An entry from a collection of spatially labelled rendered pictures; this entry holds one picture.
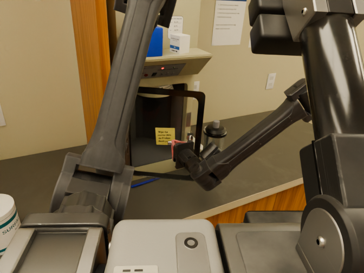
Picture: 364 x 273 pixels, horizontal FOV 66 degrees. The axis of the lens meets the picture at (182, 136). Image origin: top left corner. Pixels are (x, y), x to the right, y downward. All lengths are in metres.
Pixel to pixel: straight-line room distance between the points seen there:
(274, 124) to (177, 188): 0.58
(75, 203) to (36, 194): 0.93
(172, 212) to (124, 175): 0.71
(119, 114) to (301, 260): 0.30
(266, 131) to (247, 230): 0.56
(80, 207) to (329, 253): 0.25
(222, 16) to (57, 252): 1.57
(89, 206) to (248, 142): 0.56
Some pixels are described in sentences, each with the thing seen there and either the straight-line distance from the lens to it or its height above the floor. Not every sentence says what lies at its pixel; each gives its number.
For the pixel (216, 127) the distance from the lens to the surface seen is 1.23.
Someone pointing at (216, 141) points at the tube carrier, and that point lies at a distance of 1.22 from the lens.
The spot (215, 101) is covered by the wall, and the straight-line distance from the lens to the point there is 1.86.
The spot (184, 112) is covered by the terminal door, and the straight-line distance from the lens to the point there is 1.04.
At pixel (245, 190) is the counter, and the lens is 1.29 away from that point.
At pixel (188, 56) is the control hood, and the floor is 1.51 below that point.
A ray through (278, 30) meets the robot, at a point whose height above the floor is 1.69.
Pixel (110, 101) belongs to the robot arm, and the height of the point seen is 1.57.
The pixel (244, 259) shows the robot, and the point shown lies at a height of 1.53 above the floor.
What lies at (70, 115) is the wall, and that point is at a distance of 1.54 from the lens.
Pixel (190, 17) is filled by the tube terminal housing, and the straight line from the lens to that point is 1.12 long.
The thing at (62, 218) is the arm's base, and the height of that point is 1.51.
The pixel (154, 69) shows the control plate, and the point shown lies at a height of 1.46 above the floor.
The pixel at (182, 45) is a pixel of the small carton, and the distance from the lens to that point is 1.02.
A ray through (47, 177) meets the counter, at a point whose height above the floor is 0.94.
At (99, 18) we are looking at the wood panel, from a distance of 0.91.
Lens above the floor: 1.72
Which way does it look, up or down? 29 degrees down
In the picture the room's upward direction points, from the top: 4 degrees clockwise
